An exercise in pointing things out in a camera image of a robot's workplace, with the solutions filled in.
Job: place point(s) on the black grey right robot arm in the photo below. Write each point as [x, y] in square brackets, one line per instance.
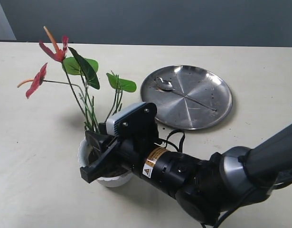
[208, 190]

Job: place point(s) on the white fluted plastic pot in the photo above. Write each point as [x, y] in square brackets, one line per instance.
[113, 179]

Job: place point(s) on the round stainless steel plate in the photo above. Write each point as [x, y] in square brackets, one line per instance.
[181, 113]

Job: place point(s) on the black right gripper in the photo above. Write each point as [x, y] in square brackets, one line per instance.
[103, 146]

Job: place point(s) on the artificial red anthurium plant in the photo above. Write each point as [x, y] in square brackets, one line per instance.
[81, 74]

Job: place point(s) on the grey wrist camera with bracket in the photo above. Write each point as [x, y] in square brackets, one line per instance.
[134, 128]

